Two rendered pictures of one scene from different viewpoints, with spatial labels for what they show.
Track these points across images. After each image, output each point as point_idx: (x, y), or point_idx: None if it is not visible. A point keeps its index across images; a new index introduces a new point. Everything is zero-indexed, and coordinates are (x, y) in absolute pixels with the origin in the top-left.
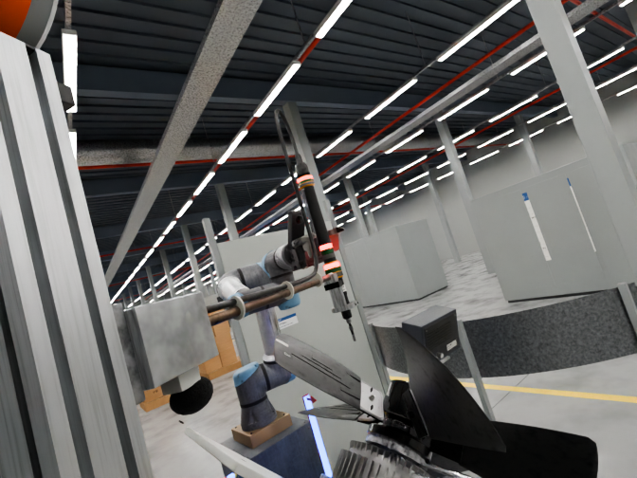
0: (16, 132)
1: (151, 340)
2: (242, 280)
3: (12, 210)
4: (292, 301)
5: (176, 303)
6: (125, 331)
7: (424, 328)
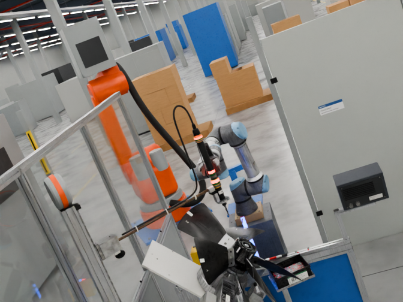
0: (73, 226)
1: (103, 250)
2: (220, 138)
3: (76, 239)
4: (220, 177)
5: (109, 241)
6: (99, 248)
7: (339, 187)
